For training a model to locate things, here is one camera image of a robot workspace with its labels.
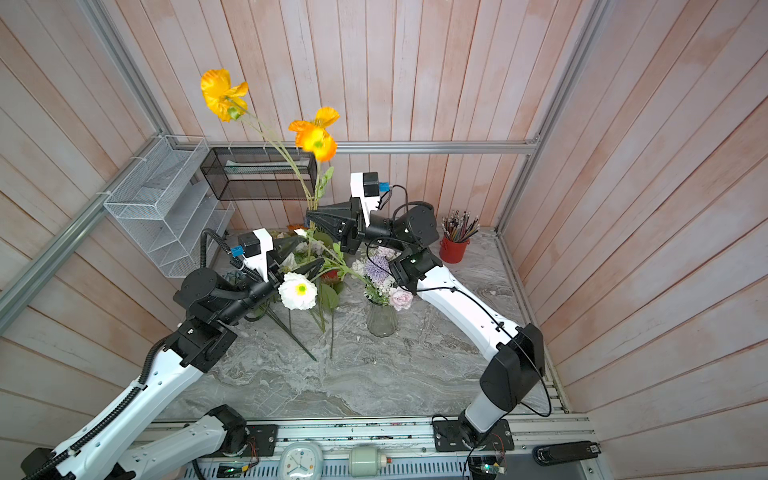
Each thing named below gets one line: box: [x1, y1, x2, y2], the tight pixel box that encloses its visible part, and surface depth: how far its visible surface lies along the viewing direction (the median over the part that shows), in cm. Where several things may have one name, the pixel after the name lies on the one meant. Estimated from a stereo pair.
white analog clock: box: [278, 441, 324, 480], surface depth 70 cm
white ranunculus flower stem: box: [278, 272, 317, 332], surface depth 48 cm
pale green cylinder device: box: [349, 447, 387, 478], surface depth 65 cm
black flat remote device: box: [532, 441, 602, 466], surface depth 71 cm
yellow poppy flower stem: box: [200, 68, 340, 210], surface depth 41 cm
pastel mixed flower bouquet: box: [351, 246, 414, 312], surface depth 73 cm
